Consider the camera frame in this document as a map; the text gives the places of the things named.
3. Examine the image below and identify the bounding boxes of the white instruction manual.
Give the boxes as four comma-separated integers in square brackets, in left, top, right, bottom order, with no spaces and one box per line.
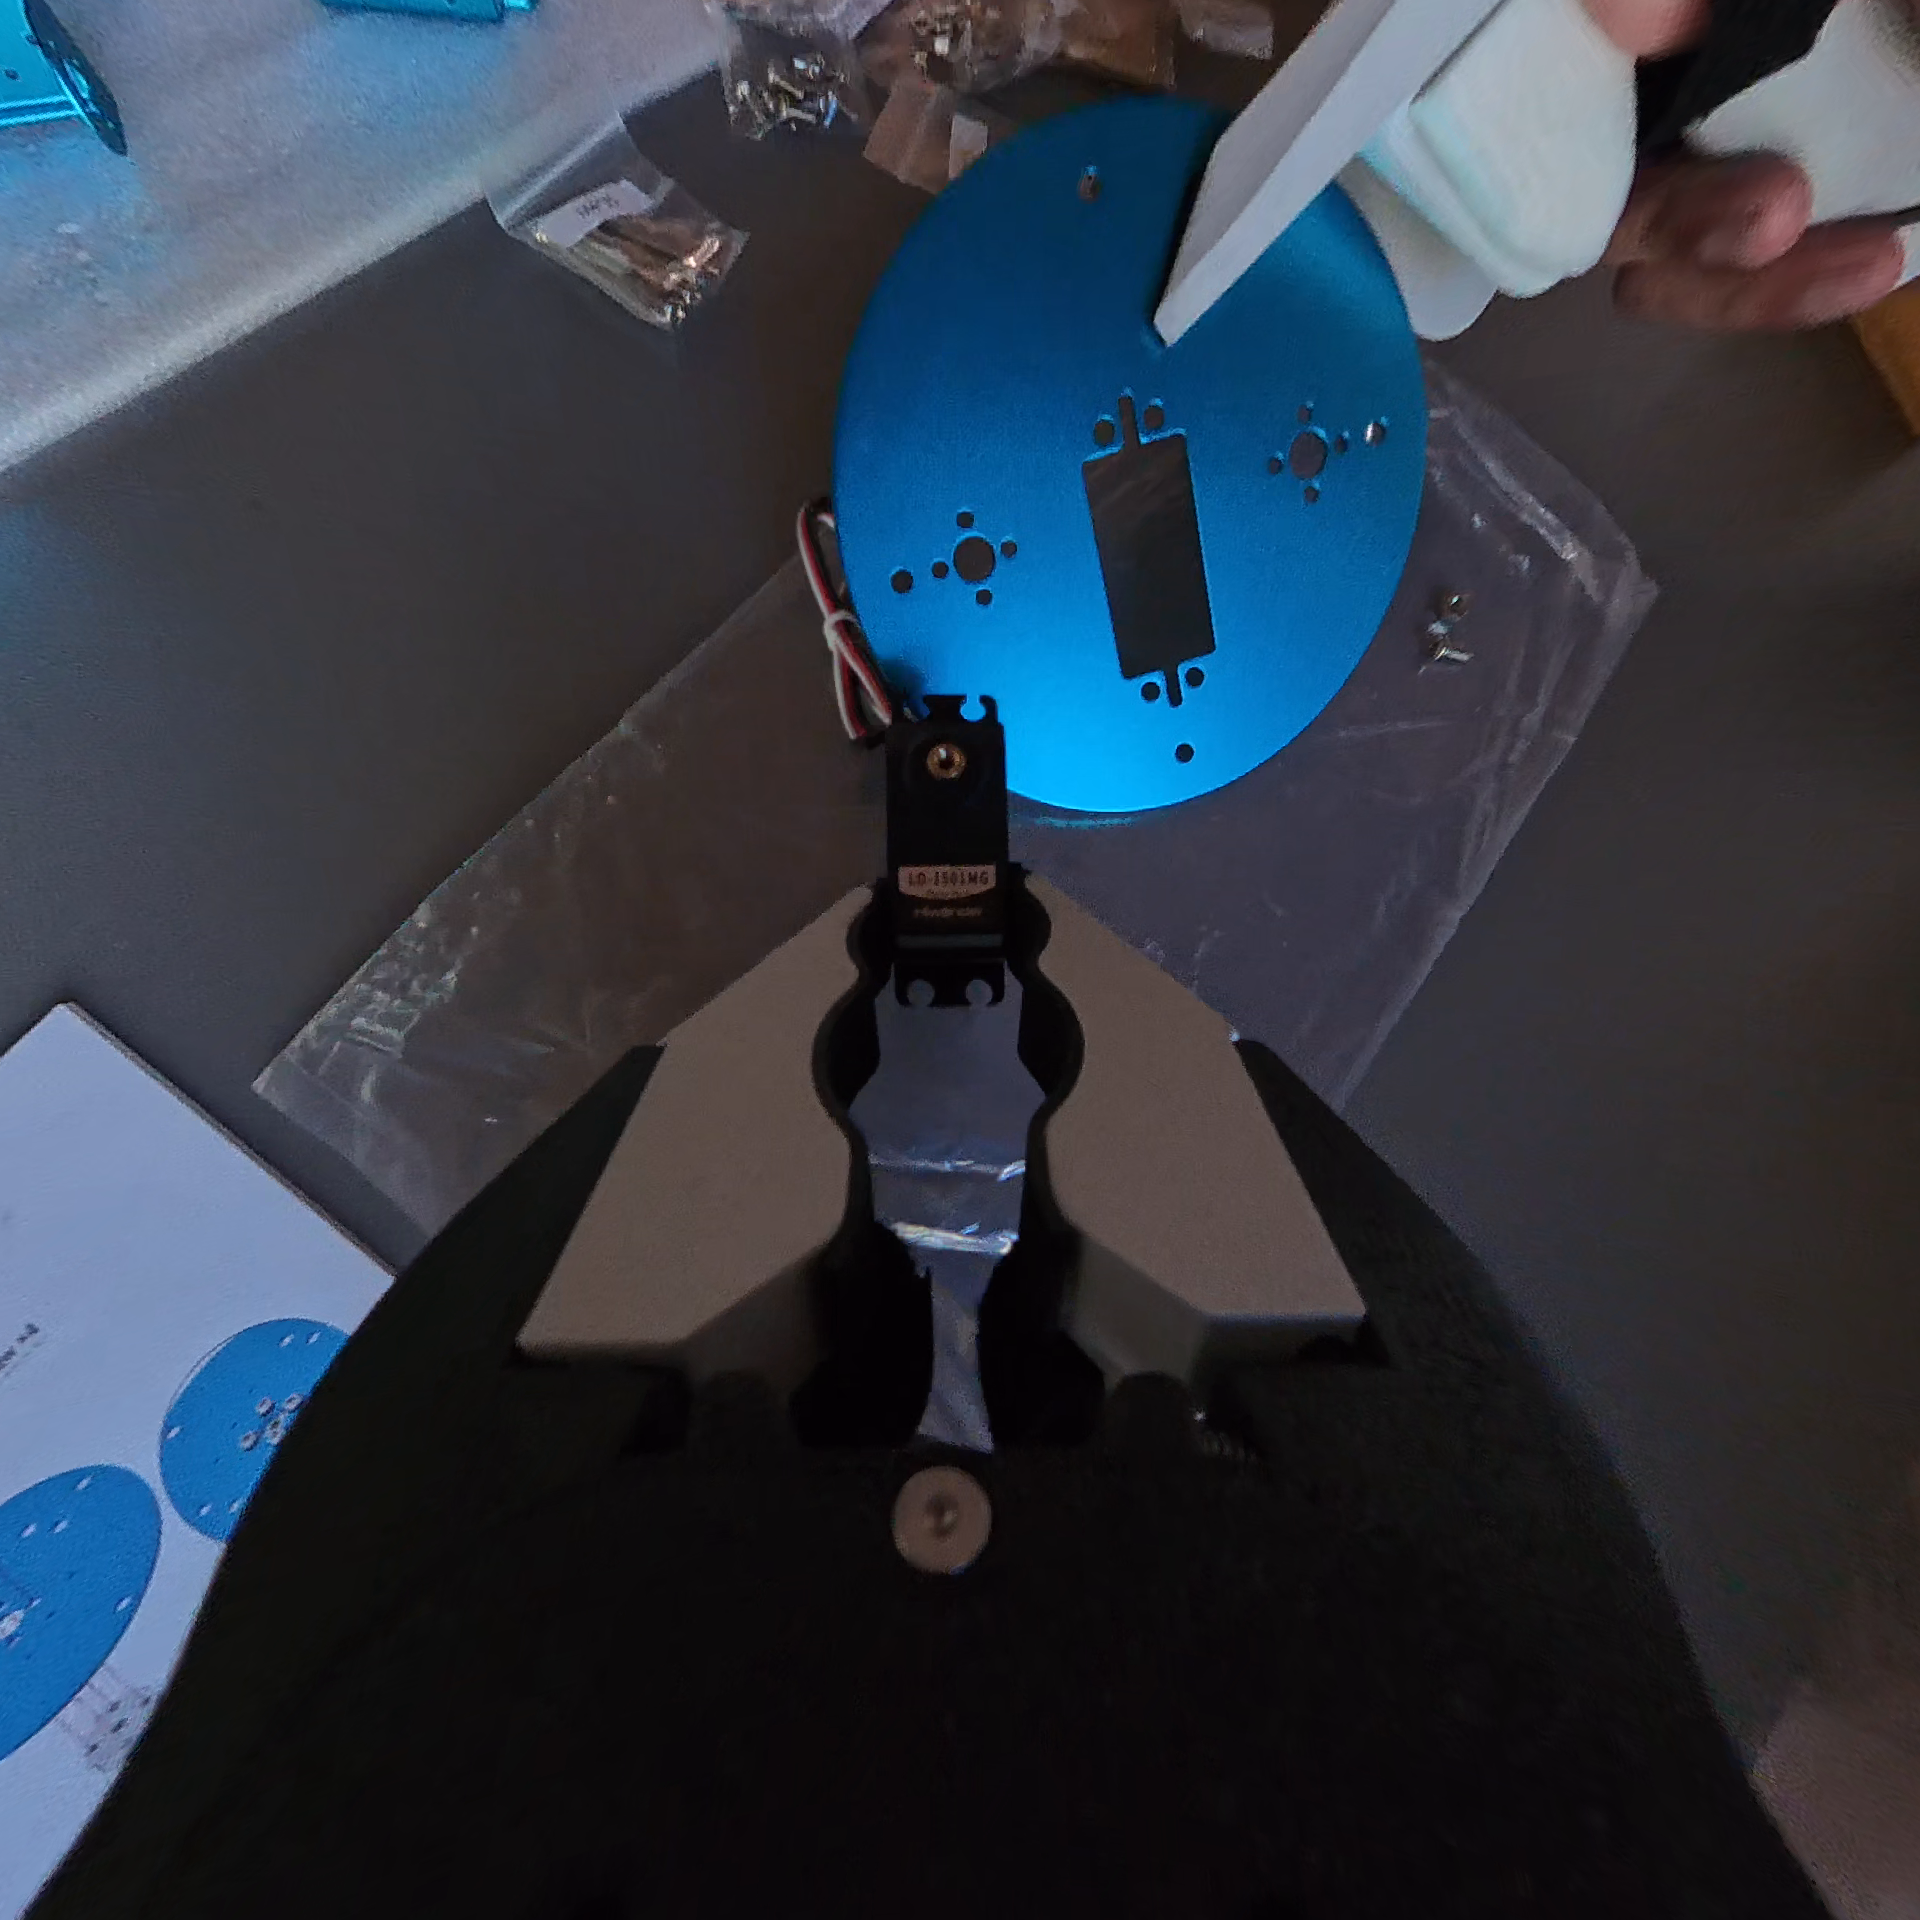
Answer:
[0,1002,402,1920]

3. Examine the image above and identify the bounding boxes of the person's white shirt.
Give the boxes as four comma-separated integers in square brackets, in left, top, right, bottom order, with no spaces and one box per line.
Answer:
[1747,1697,1920,1920]

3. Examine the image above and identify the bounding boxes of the grey desk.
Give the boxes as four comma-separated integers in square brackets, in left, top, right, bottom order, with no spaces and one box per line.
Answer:
[0,0,1920,1920]

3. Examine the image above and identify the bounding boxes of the large clear plastic bag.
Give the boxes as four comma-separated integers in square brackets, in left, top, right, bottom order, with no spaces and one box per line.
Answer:
[252,360,1662,1250]

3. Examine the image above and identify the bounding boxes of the blue round metal plate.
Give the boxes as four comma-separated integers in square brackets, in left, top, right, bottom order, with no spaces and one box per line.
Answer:
[833,97,1431,817]

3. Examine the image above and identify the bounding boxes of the person's right hand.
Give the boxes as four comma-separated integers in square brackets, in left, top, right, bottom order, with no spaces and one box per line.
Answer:
[1591,0,1911,336]

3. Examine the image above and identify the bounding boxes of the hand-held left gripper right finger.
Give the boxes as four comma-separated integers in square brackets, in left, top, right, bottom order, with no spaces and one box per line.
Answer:
[983,883,1375,1450]

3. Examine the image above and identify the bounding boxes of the row of blue long brackets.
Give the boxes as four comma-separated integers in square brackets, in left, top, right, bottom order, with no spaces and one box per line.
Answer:
[0,0,545,162]

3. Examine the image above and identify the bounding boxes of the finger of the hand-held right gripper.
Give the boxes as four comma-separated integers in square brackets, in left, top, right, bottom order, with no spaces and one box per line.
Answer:
[1153,0,1502,348]

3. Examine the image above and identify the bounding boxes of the bag of long screws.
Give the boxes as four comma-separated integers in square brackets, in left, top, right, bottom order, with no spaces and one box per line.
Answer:
[496,153,753,330]

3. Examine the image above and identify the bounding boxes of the pile of small screw bags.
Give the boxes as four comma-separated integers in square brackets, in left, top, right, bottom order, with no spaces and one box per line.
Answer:
[720,0,1280,193]

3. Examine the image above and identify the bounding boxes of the black servo motor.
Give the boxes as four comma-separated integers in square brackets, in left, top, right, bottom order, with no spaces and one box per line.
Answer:
[795,497,1039,1018]

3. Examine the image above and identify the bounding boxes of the white foam sheet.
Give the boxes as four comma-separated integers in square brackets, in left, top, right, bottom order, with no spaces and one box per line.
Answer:
[0,0,663,470]

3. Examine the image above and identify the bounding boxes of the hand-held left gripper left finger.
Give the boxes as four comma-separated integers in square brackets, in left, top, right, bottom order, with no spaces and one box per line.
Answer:
[515,883,922,1450]

